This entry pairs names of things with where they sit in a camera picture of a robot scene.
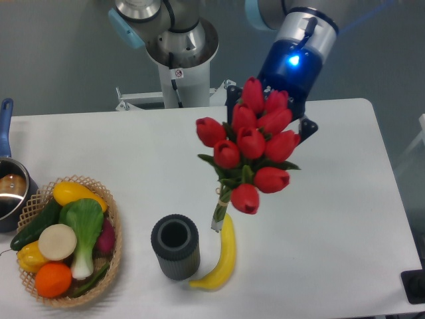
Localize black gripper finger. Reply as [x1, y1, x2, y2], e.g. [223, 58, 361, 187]
[298, 116, 318, 144]
[225, 85, 242, 117]

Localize black blue-lit gripper body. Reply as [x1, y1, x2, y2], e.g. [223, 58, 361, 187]
[257, 40, 321, 120]

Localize red tulip bouquet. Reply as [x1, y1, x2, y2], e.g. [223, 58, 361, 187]
[196, 77, 301, 232]

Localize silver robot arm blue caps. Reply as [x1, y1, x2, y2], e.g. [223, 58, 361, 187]
[108, 1, 339, 140]

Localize dark grey ribbed vase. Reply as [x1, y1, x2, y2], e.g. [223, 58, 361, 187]
[151, 214, 201, 280]

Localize yellow banana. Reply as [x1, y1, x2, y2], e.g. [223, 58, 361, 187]
[189, 214, 236, 291]

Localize black device at edge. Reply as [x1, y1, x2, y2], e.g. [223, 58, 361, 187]
[400, 269, 424, 304]

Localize green bok choy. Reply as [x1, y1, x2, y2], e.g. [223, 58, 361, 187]
[59, 199, 104, 280]

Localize yellow squash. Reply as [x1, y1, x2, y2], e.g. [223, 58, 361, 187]
[52, 181, 108, 213]

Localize purple red sweet potato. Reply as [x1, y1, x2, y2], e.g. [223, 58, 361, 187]
[96, 219, 116, 254]

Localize woven wicker basket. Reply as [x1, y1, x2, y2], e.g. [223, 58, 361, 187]
[17, 175, 122, 308]

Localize dark green cucumber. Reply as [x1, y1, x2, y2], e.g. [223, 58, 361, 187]
[10, 199, 62, 251]

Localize green bean pod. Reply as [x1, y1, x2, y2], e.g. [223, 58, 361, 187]
[70, 263, 110, 298]

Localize orange fruit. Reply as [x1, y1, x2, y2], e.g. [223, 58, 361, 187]
[35, 262, 72, 298]

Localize yellow bell pepper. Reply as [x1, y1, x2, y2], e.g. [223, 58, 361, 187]
[17, 241, 50, 273]

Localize white metal base frame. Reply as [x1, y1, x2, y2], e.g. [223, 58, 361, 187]
[115, 79, 236, 111]

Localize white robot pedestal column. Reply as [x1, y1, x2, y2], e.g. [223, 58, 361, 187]
[157, 62, 210, 108]

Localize black cable on pedestal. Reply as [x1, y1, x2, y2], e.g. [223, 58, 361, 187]
[168, 52, 184, 109]

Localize blue handled saucepan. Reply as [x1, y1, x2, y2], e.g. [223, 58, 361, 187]
[1, 98, 38, 233]

